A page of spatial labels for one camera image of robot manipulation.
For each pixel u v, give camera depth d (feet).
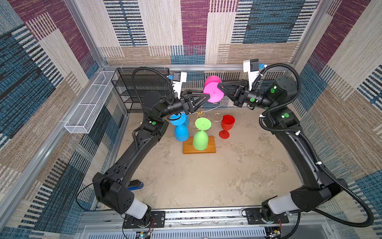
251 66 1.50
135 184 2.65
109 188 1.29
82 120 3.00
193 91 1.86
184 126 2.53
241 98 1.59
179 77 1.63
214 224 2.39
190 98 1.65
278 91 1.41
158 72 1.62
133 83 3.45
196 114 2.48
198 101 1.90
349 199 2.09
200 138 2.42
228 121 3.09
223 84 1.70
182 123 2.30
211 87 1.75
